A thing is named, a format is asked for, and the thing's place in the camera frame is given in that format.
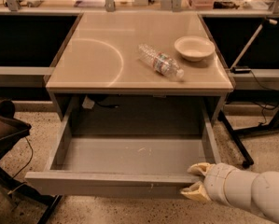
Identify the black chair left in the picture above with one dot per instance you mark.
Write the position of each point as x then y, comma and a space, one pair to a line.
11, 131

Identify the black wheeled stand base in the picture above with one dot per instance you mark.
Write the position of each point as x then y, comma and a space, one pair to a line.
272, 126

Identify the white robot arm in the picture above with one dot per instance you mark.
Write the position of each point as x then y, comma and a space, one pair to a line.
256, 193

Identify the clear plastic water bottle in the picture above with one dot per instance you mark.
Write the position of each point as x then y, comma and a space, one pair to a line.
160, 62

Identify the grey top drawer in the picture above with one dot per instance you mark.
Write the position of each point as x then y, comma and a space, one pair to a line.
133, 147

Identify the grey drawer cabinet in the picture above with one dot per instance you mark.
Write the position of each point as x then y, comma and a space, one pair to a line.
101, 57

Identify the white bowl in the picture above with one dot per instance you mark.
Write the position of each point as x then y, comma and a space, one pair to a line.
194, 48

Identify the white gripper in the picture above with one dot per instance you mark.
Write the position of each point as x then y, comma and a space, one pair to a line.
216, 182

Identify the white rod with stand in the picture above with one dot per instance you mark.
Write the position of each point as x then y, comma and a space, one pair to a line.
250, 41

